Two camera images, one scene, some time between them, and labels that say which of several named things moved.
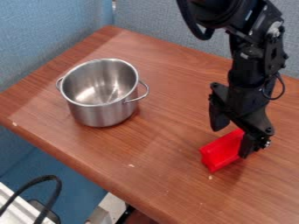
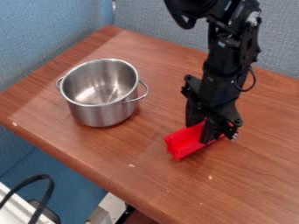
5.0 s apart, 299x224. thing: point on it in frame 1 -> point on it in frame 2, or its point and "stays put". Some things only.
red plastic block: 222,150 -> 183,140
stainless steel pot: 100,87 stays put
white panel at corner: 22,212 stays put
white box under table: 108,212 stays put
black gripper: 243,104 -> 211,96
